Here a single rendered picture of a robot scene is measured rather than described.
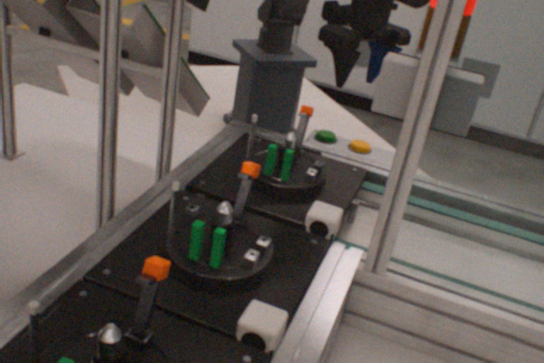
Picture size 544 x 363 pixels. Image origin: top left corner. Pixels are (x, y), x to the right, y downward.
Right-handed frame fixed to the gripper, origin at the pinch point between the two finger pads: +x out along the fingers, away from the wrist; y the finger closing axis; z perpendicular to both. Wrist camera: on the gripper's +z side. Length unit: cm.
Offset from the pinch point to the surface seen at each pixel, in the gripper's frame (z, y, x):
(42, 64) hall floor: 308, -95, 109
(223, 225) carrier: -11.6, 37.5, 14.0
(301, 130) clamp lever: 2.6, 8.3, 11.8
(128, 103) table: 59, 5, 29
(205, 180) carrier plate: 5.4, 25.7, 18.9
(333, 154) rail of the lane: 2.9, -3.3, 18.6
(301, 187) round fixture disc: -6.1, 16.2, 16.6
